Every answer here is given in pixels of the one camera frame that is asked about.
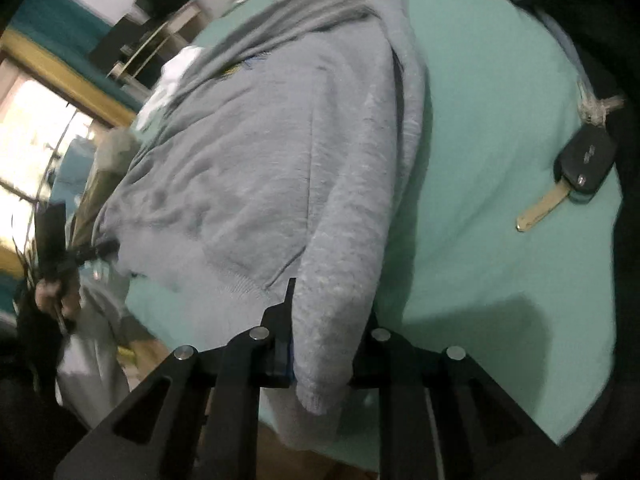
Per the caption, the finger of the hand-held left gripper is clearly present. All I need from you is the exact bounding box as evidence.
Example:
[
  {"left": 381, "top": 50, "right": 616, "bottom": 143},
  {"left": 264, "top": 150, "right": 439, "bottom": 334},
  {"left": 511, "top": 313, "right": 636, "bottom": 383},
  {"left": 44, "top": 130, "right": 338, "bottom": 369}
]
[{"left": 74, "top": 241, "right": 120, "bottom": 263}]

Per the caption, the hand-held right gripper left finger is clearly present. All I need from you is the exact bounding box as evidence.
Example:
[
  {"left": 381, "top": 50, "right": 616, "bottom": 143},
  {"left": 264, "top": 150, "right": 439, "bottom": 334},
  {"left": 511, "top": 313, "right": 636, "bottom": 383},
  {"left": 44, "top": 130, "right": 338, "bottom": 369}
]
[{"left": 54, "top": 277, "right": 298, "bottom": 480}]

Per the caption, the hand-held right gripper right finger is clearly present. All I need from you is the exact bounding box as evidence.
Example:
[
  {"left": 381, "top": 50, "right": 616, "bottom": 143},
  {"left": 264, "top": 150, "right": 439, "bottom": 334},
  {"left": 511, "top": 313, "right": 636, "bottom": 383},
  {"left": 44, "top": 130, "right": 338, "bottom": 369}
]
[{"left": 349, "top": 311, "right": 583, "bottom": 480}]

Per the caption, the grey sweatshirt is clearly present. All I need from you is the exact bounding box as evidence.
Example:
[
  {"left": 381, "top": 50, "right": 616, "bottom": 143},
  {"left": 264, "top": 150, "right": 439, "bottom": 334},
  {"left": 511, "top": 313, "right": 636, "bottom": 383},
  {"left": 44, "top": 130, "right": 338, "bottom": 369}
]
[{"left": 92, "top": 0, "right": 434, "bottom": 417}]

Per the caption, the person's left hand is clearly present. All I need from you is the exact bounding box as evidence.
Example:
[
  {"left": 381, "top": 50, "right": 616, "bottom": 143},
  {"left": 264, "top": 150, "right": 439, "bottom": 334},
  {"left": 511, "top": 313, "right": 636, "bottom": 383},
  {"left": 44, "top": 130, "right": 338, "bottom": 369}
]
[{"left": 34, "top": 277, "right": 82, "bottom": 322}]

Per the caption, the window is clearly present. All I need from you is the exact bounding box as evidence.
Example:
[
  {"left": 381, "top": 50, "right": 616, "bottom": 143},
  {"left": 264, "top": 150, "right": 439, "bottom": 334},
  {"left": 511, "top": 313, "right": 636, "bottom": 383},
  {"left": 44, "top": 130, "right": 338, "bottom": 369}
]
[{"left": 0, "top": 60, "right": 97, "bottom": 202}]

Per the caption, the light grey cloth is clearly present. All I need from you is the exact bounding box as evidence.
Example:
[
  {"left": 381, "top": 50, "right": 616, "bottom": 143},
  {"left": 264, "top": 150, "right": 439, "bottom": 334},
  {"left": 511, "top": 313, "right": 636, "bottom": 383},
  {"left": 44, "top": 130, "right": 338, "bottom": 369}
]
[{"left": 54, "top": 280, "right": 133, "bottom": 427}]

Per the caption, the gold curtain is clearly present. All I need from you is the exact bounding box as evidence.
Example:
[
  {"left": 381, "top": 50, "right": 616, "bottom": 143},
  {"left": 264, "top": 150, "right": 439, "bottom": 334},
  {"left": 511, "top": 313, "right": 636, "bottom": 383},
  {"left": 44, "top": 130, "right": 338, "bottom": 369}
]
[{"left": 0, "top": 30, "right": 137, "bottom": 128}]

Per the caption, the white cloth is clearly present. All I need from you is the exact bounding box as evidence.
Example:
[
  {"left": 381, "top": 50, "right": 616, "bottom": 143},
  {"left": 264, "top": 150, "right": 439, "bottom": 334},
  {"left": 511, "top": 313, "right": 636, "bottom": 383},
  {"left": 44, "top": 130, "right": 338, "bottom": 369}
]
[{"left": 137, "top": 46, "right": 207, "bottom": 127}]

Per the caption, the teal curtain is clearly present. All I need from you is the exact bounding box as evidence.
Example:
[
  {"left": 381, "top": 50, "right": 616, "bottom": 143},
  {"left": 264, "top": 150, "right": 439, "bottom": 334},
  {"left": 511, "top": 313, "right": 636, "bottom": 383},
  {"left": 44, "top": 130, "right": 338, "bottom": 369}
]
[{"left": 17, "top": 0, "right": 143, "bottom": 111}]

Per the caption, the beige desk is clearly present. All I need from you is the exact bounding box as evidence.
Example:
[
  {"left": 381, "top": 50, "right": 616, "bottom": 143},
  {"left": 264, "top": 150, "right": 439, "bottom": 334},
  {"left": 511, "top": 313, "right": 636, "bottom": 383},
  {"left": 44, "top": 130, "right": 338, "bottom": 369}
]
[{"left": 107, "top": 0, "right": 211, "bottom": 92}]

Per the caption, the bed with green sheet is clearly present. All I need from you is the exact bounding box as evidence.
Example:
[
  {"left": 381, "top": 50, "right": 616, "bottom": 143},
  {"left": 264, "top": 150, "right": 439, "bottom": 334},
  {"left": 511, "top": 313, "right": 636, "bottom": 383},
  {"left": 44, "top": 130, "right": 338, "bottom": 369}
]
[{"left": 124, "top": 0, "right": 627, "bottom": 472}]

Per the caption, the black car key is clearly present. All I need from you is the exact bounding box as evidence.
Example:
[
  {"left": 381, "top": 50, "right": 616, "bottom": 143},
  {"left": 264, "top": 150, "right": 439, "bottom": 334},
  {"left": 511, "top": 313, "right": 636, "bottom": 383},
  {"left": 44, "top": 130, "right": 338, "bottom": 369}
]
[{"left": 516, "top": 124, "right": 619, "bottom": 233}]

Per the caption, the frayed keychain cord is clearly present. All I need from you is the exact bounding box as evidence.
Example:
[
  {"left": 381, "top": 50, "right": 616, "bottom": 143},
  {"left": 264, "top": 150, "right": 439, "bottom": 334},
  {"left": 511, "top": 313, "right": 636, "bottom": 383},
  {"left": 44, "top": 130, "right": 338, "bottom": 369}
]
[{"left": 575, "top": 94, "right": 627, "bottom": 127}]

